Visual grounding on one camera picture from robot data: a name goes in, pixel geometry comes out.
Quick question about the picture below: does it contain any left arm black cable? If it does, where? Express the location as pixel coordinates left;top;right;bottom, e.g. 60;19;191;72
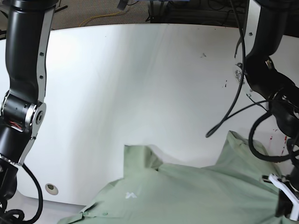
205;0;299;164

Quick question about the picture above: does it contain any red tape rectangle marking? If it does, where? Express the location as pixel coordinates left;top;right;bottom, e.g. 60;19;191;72
268;128;288;156

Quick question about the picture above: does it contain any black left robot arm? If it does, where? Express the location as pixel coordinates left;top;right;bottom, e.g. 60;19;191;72
235;0;299;221

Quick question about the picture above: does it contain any green T-shirt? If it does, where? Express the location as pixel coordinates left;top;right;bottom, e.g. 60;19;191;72
60;131;290;224

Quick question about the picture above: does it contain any yellow cable on floor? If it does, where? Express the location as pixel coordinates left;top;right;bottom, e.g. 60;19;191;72
80;8;124;28

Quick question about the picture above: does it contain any left table grommet hole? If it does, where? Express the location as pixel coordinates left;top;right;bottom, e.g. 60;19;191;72
45;183;58;196

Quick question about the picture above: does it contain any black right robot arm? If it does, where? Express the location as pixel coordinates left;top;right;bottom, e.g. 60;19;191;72
0;0;57;224

